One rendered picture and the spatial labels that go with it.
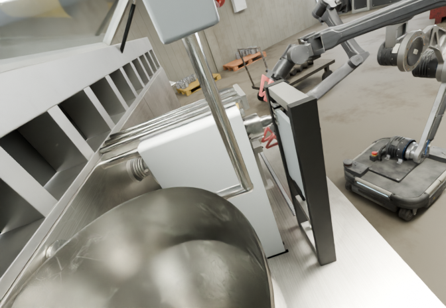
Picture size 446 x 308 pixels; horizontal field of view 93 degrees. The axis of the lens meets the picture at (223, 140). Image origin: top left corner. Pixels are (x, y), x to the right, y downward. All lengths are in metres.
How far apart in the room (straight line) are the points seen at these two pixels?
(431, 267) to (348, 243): 1.10
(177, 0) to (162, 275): 0.22
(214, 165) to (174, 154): 0.10
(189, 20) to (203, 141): 0.33
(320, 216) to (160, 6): 0.56
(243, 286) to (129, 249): 0.09
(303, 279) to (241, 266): 0.60
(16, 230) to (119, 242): 0.28
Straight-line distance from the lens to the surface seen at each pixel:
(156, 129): 0.50
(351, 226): 0.88
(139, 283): 0.22
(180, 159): 0.50
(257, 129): 0.57
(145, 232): 0.19
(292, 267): 0.80
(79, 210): 0.47
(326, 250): 0.74
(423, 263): 1.91
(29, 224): 0.44
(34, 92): 0.51
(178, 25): 0.19
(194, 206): 0.16
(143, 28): 7.16
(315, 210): 0.59
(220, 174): 0.53
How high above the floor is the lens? 1.62
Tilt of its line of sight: 29 degrees down
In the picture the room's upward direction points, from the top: 22 degrees counter-clockwise
